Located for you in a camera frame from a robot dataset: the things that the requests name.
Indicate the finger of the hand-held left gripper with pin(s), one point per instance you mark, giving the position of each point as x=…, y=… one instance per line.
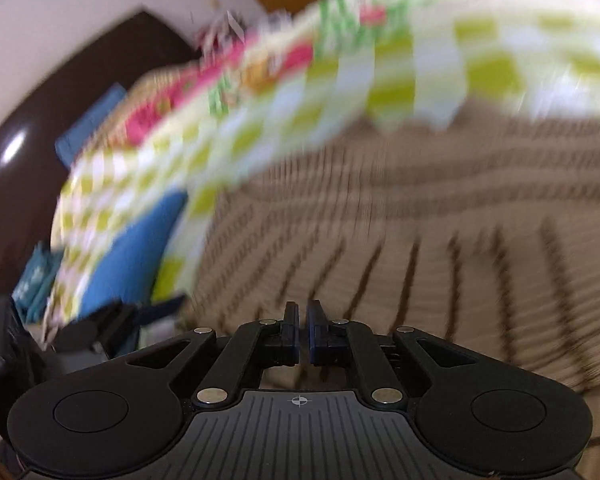
x=105, y=325

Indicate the blue knit sweater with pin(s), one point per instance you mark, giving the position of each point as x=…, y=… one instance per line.
x=130, y=255

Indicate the blue cushion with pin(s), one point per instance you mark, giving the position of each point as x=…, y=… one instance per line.
x=90, y=125

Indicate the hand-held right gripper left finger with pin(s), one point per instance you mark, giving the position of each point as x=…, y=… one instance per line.
x=291, y=332

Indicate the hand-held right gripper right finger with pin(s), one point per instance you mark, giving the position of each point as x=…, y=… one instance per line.
x=314, y=332

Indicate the teal patterned cushion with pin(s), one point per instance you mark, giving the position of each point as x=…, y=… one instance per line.
x=35, y=280

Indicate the checked cartoon print quilt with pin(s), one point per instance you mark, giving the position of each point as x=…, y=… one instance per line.
x=330, y=85

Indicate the dark wooden headboard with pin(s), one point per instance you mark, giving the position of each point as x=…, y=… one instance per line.
x=55, y=110

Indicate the brown striped knit sweater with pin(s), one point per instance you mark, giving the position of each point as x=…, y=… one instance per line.
x=430, y=210

